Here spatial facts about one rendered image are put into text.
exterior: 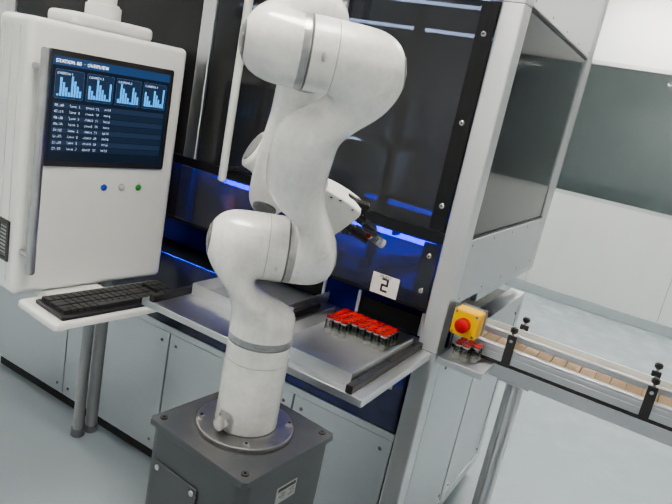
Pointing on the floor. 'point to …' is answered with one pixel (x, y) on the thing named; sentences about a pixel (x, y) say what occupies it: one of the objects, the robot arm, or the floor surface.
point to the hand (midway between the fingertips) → (364, 230)
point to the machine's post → (457, 240)
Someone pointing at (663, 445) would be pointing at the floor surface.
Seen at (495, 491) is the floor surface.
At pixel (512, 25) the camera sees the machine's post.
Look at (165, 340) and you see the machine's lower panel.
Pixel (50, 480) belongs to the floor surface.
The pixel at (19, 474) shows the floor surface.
